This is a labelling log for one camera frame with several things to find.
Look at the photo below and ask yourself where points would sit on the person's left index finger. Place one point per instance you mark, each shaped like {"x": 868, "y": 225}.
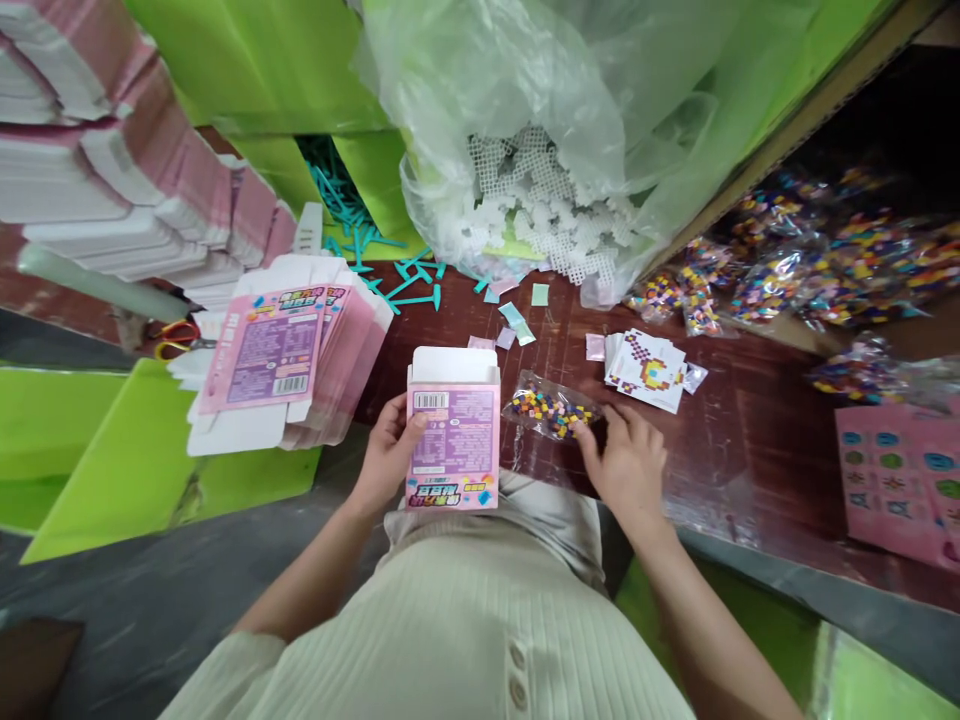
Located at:
{"x": 391, "y": 411}

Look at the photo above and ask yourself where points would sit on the brown flat object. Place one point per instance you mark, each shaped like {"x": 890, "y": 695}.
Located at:
{"x": 34, "y": 667}

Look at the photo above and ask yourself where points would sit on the heap of bead bags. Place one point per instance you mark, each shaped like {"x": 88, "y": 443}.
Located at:
{"x": 825, "y": 262}

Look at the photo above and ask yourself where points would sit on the pink printed carton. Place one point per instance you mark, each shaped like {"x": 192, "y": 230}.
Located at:
{"x": 454, "y": 435}

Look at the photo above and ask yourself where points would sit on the pile of white grid boards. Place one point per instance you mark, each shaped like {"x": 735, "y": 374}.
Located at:
{"x": 547, "y": 217}

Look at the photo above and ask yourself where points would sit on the green plastic bin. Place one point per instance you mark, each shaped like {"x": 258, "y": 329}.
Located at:
{"x": 285, "y": 75}

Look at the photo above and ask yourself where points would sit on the pile of teal plastic tools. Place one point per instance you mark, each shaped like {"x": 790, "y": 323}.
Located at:
{"x": 352, "y": 217}

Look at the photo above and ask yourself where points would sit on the large pile of folded cartons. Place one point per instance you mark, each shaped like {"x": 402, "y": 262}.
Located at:
{"x": 97, "y": 165}

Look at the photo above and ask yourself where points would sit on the scattered small pastel packets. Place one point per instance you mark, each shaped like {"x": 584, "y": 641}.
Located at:
{"x": 517, "y": 322}

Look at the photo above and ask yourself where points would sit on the person's left thumb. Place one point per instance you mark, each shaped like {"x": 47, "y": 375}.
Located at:
{"x": 417, "y": 429}

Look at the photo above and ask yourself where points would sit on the clear bag of colourful beads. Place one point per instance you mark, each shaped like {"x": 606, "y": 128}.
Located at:
{"x": 547, "y": 409}

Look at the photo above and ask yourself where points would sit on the person's body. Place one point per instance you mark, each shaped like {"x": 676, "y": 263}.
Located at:
{"x": 450, "y": 645}

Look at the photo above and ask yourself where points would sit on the person's right thumb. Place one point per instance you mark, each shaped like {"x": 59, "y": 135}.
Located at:
{"x": 587, "y": 452}

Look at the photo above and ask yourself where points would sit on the large clear plastic sack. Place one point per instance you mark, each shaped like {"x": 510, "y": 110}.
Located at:
{"x": 600, "y": 97}

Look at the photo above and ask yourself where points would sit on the pink sticker sheets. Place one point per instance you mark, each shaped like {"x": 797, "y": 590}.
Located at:
{"x": 900, "y": 480}

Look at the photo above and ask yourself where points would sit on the stack of pixel pattern cards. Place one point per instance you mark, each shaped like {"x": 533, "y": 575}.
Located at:
{"x": 649, "y": 371}

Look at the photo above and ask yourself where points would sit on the pale green wrapped roll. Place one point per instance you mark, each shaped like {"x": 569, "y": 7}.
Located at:
{"x": 90, "y": 285}

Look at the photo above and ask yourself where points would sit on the person's left hand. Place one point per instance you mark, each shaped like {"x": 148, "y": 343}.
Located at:
{"x": 386, "y": 457}

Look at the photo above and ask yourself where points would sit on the large cardboard box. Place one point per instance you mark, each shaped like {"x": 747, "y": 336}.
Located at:
{"x": 862, "y": 150}

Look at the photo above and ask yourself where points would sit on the person's right hand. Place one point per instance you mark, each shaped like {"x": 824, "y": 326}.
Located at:
{"x": 628, "y": 459}

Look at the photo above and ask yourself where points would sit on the person's right fingers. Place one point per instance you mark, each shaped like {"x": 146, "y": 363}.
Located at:
{"x": 624, "y": 421}

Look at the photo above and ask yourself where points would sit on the green plastic board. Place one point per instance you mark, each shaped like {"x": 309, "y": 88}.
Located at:
{"x": 135, "y": 457}

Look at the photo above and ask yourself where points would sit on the stack of flat pink cartons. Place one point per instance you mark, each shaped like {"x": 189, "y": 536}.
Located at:
{"x": 277, "y": 352}

